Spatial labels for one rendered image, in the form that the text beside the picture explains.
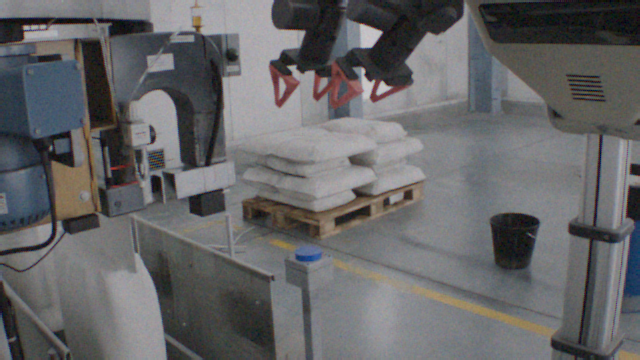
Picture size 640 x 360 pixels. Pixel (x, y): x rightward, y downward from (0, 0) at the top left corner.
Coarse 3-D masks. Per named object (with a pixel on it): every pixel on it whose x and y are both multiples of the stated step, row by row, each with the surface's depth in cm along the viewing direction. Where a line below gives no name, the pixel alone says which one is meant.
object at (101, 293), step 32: (128, 224) 124; (64, 256) 143; (96, 256) 139; (128, 256) 128; (64, 288) 146; (96, 288) 131; (128, 288) 132; (64, 320) 151; (96, 320) 132; (128, 320) 131; (160, 320) 139; (96, 352) 136; (128, 352) 132; (160, 352) 139
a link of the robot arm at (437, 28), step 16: (352, 0) 82; (368, 0) 78; (384, 0) 78; (400, 0) 80; (416, 0) 81; (352, 16) 81; (368, 16) 80; (384, 16) 81; (416, 16) 80; (432, 16) 78; (448, 16) 77; (384, 32) 84; (432, 32) 81
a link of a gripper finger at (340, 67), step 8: (336, 64) 89; (344, 64) 89; (352, 64) 89; (336, 72) 89; (344, 72) 88; (352, 72) 88; (336, 80) 91; (344, 80) 89; (352, 80) 88; (336, 88) 92; (352, 88) 87; (360, 88) 88; (336, 96) 93; (344, 96) 90; (352, 96) 89; (336, 104) 93
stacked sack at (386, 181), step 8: (400, 168) 453; (408, 168) 453; (416, 168) 455; (376, 176) 435; (384, 176) 432; (392, 176) 436; (400, 176) 439; (408, 176) 443; (416, 176) 450; (424, 176) 458; (368, 184) 425; (376, 184) 422; (384, 184) 425; (392, 184) 432; (400, 184) 439; (352, 192) 438; (360, 192) 430; (368, 192) 423; (376, 192) 422
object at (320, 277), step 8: (288, 256) 129; (328, 256) 128; (288, 264) 127; (296, 264) 125; (304, 264) 124; (312, 264) 124; (320, 264) 125; (288, 272) 128; (296, 272) 126; (312, 272) 124; (320, 272) 126; (328, 272) 128; (288, 280) 128; (296, 280) 126; (304, 280) 124; (312, 280) 124; (320, 280) 126; (328, 280) 128; (304, 288) 125; (312, 288) 125
